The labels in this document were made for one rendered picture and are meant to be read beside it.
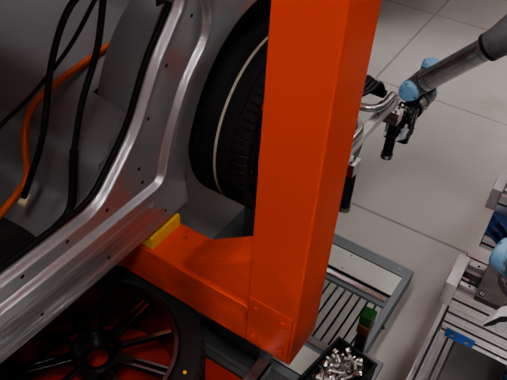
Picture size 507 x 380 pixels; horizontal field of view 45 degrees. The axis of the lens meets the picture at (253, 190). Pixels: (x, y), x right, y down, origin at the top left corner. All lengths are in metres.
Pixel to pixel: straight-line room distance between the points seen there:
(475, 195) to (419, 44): 1.64
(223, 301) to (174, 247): 0.24
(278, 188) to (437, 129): 2.51
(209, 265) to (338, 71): 0.83
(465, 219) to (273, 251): 1.84
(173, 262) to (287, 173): 0.65
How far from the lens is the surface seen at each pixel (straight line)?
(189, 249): 1.93
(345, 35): 1.14
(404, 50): 4.59
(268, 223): 1.49
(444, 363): 2.39
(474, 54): 2.10
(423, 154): 3.60
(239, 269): 1.71
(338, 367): 1.83
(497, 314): 1.20
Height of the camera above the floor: 2.10
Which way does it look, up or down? 42 degrees down
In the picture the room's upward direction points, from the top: 4 degrees clockwise
